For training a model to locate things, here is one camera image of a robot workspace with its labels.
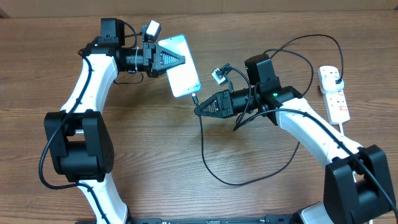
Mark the Samsung Galaxy smartphone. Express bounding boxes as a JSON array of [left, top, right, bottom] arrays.
[[158, 34, 201, 98]]

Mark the white charger plug adapter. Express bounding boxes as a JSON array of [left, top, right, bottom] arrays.
[[320, 77, 345, 94]]

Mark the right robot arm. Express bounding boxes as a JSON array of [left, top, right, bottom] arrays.
[[195, 54, 397, 223]]

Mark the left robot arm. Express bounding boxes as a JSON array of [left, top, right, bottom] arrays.
[[39, 18, 185, 223]]

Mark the black USB charging cable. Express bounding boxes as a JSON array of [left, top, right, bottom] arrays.
[[191, 34, 345, 187]]

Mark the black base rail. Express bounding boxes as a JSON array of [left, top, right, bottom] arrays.
[[126, 214, 297, 224]]

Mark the white power strip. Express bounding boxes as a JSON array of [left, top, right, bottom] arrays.
[[318, 65, 350, 124]]

